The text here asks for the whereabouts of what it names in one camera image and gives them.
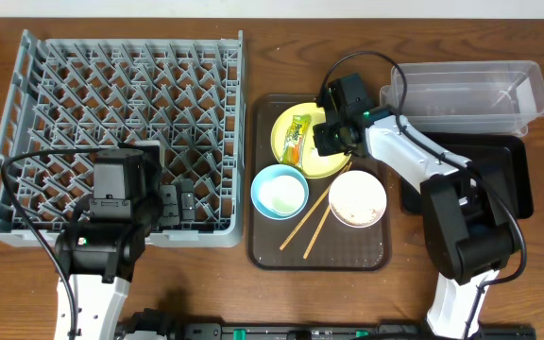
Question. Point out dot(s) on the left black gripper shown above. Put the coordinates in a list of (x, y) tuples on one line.
[(178, 204)]

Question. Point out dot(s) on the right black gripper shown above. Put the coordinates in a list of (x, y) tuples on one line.
[(325, 140)]

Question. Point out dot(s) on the green orange snack wrapper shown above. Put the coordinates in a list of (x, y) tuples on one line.
[(294, 141)]

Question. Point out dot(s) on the white bowl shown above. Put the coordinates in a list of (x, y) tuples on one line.
[(357, 199)]

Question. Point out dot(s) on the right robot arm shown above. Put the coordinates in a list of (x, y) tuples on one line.
[(471, 229)]

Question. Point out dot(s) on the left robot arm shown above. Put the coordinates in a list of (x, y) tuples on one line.
[(105, 238)]

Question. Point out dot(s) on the grey dishwasher rack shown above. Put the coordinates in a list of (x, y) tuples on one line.
[(67, 95)]

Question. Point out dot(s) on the black waste tray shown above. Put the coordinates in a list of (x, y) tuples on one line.
[(505, 151)]

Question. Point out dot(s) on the left wooden chopstick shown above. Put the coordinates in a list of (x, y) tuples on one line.
[(311, 210)]

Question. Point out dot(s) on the wooden chopstick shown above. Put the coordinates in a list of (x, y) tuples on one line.
[(311, 210), (318, 229)]

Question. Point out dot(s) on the yellow plate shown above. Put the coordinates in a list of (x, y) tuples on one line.
[(313, 165)]

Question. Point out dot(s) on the light blue bowl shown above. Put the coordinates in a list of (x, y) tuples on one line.
[(268, 173)]

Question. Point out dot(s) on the right wooden chopstick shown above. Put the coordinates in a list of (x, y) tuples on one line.
[(318, 229)]

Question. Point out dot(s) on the clear plastic bin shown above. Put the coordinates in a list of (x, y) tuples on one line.
[(474, 97)]

